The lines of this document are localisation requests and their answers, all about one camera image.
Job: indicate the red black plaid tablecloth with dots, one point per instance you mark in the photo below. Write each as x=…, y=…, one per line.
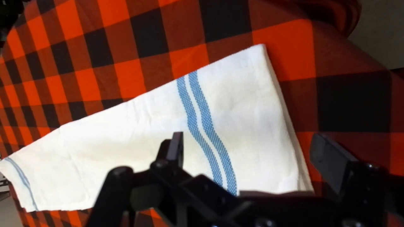
x=126, y=38

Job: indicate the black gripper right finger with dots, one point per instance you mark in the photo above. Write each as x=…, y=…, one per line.
x=334, y=161

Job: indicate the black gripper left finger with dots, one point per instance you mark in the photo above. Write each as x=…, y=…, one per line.
x=174, y=149

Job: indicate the white towel with blue stripes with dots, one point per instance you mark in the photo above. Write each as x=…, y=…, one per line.
x=139, y=139

